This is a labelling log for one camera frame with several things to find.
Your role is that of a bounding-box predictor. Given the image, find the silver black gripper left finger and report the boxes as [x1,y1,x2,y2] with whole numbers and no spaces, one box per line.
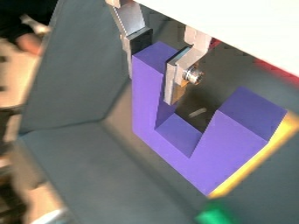
[105,0,153,74]

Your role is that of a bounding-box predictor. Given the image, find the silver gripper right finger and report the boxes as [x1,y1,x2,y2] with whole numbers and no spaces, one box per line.
[162,26,210,105]

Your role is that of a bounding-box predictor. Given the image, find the purple U-shaped block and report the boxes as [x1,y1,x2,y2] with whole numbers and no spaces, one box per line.
[132,42,287,195]

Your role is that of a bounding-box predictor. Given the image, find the red puzzle board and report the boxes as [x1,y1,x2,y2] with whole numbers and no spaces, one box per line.
[208,38,299,86]

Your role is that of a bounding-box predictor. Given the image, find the yellow long bar block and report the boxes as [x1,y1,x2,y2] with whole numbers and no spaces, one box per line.
[208,111,299,199]

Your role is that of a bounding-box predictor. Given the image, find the green block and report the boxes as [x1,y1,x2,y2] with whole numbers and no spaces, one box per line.
[193,201,239,224]

